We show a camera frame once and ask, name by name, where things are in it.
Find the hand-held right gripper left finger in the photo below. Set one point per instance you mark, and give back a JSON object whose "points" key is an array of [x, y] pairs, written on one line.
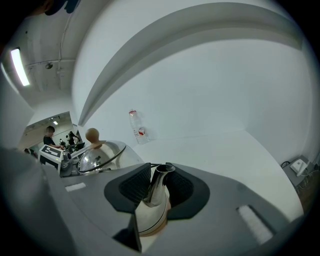
{"points": [[95, 200]]}

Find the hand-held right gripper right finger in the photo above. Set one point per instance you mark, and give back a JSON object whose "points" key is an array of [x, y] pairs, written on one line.
{"points": [[215, 207]]}

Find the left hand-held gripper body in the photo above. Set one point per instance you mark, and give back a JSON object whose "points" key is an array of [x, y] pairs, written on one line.
{"points": [[53, 157]]}

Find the clear plastic water bottle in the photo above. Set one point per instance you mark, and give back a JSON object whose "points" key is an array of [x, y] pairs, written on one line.
{"points": [[138, 130]]}

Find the grey side cabinet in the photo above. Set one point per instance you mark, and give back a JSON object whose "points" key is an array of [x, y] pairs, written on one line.
{"points": [[295, 178]]}

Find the round ceiling smoke detector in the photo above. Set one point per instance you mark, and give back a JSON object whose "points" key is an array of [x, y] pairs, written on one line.
{"points": [[48, 65]]}

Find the white box device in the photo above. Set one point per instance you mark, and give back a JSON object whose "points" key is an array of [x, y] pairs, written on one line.
{"points": [[300, 167]]}

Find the fluorescent ceiling light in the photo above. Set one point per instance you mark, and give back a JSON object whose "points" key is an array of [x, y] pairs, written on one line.
{"points": [[20, 67]]}

